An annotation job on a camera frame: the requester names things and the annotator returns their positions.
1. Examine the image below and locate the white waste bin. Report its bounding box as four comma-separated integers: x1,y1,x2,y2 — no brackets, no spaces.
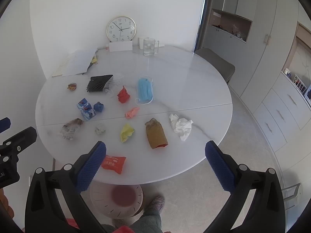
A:
89,182,144,219

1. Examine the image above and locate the blue face mask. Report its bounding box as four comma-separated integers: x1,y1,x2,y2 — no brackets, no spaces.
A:
135,75,155,105

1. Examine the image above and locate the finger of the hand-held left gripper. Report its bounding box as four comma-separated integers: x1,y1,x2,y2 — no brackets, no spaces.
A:
0,117,11,133
0,126,38,156

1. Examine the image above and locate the beige paper sheet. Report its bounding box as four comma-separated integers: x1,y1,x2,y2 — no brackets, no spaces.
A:
52,53,73,77

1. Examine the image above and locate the orange snack packet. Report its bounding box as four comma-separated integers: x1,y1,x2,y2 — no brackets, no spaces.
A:
100,154,126,175

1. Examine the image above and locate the crumpled clear plastic wrapper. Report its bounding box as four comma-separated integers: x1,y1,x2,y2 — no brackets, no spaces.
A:
60,118,84,141

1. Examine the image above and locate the grey drawer unit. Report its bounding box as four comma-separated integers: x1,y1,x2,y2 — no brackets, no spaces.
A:
253,71,311,153

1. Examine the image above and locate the white wire rack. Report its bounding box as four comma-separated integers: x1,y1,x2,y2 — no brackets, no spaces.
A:
292,74,307,94

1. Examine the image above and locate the person's knitted slipper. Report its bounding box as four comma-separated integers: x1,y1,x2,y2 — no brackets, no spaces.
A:
143,196,165,215

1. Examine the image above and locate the drinking glass with water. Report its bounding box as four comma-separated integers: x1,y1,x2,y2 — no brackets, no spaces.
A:
143,38,156,56

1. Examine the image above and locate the gold rimmed wall clock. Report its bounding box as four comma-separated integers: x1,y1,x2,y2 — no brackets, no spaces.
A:
106,16,137,43

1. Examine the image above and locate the grey upholstered chair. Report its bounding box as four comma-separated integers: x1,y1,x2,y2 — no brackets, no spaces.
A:
194,48,236,84

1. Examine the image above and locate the blue printed carton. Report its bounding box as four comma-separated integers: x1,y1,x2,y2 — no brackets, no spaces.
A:
77,98,96,121

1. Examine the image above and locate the crushed clear plastic cup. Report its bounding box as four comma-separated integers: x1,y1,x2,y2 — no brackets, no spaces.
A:
103,73,124,97

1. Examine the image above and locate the white paper sheet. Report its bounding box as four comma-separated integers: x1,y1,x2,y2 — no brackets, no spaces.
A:
62,49,98,77

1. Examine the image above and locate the grey wall cabinet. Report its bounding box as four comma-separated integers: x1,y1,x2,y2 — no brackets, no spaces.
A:
203,0,302,113

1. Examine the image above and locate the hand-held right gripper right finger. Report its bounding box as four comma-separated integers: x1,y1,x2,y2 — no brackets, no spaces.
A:
205,140,286,233

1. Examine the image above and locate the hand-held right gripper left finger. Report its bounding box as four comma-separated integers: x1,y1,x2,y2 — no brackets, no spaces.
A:
25,141,107,233

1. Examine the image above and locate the yellow crumpled paper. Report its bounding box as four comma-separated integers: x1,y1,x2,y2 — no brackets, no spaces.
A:
120,123,135,143

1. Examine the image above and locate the pink crumpled paper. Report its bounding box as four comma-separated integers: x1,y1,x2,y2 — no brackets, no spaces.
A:
125,107,140,119

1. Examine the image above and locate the red paper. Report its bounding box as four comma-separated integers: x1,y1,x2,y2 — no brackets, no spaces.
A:
117,86,131,104

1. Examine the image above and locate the black ribbed plastic tray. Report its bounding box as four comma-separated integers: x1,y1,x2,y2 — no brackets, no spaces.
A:
86,74,114,93

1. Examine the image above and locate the white crumpled tissue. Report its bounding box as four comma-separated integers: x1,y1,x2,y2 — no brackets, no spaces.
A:
169,114,193,142

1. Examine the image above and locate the brown paper bag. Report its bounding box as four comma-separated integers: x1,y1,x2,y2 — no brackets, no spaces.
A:
145,118,168,150

